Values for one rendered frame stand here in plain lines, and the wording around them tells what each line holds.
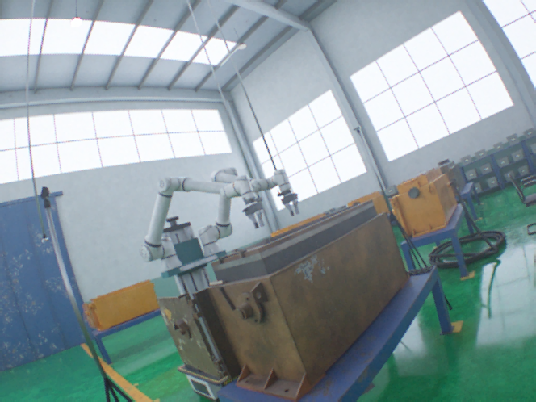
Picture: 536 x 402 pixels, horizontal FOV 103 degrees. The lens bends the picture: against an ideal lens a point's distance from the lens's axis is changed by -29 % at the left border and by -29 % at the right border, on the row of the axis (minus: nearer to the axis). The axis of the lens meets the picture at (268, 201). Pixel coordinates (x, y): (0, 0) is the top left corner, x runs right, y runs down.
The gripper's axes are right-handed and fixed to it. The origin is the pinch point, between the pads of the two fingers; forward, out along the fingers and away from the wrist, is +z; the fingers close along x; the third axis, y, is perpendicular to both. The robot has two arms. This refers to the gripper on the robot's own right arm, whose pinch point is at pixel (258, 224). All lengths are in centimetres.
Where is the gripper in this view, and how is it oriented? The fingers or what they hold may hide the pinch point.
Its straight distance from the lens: 192.3
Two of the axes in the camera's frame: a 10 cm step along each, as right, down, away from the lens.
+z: 3.5, 9.3, -1.0
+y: -6.8, 1.8, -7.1
